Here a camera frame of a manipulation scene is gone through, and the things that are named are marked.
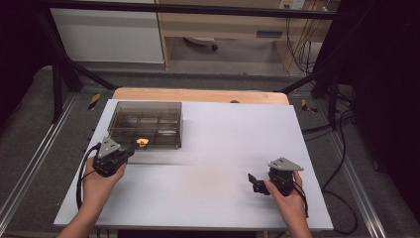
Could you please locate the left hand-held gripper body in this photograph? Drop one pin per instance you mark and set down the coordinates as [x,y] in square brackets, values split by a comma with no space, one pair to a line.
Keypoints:
[109,158]

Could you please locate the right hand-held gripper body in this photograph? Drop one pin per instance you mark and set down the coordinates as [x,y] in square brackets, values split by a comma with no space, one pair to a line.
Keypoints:
[282,178]

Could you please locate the small orange-yellow object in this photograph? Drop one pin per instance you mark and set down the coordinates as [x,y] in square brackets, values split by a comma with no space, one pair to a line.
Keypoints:
[142,142]

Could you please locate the smoky transparent drawer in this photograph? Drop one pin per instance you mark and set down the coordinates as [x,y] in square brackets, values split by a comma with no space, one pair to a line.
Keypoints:
[161,145]

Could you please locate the smoky transparent three-drawer organizer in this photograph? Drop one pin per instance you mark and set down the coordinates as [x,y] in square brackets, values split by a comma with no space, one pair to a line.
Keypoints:
[145,112]

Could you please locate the person's right hand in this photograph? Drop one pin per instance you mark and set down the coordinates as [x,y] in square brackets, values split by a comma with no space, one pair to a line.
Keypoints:
[292,205]

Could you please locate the person's left hand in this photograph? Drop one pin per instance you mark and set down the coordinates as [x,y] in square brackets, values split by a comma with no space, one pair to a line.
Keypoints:
[99,188]

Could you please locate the yellow black tape strip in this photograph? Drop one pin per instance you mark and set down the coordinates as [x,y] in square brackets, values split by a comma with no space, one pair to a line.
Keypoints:
[308,106]
[94,101]

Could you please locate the light wooden table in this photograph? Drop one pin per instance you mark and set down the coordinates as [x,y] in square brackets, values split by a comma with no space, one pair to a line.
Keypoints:
[198,95]

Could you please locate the black metal stand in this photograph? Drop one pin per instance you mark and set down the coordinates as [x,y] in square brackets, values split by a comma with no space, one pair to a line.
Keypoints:
[61,76]
[325,86]

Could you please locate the white cabinet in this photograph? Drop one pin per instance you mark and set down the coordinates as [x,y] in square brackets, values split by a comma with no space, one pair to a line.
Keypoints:
[105,36]

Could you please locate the chair base with caster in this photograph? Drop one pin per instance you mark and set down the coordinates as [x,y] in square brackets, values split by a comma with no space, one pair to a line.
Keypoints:
[203,41]

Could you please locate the black curtain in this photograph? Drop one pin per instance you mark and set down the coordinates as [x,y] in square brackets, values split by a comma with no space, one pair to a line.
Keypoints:
[20,49]
[379,82]

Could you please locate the light wooden desk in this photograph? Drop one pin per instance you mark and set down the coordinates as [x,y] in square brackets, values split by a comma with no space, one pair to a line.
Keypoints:
[224,28]

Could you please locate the white power strip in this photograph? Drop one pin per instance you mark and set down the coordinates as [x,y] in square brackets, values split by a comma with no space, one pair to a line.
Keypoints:
[292,4]

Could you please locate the aluminium floor rail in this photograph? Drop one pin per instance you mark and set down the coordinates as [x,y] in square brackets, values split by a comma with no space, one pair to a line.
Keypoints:
[39,155]
[358,185]

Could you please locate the black metal frame bar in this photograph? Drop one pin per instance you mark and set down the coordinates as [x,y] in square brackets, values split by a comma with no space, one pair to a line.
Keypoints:
[185,9]

